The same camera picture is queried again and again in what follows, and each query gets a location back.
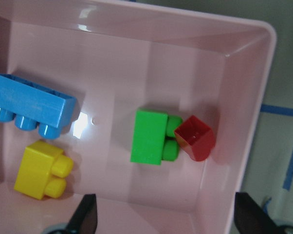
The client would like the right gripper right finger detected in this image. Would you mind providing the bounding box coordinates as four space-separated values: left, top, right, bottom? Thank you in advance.
234 192 277 234

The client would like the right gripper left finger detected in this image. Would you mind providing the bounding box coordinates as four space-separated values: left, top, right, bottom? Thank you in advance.
66 194 98 234

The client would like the yellow two-stud block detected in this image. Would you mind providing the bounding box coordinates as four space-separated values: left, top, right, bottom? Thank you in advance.
14 140 73 200

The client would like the red small block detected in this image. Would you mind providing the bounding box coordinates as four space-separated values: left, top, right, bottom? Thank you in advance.
174 115 216 161

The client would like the green two-stud block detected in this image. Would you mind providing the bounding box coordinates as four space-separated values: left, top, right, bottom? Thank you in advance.
130 109 183 165

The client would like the blue three-stud block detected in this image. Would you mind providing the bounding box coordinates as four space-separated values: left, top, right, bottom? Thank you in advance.
0 74 76 139

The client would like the pink plastic box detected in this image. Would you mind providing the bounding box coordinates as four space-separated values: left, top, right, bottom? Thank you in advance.
0 0 276 234

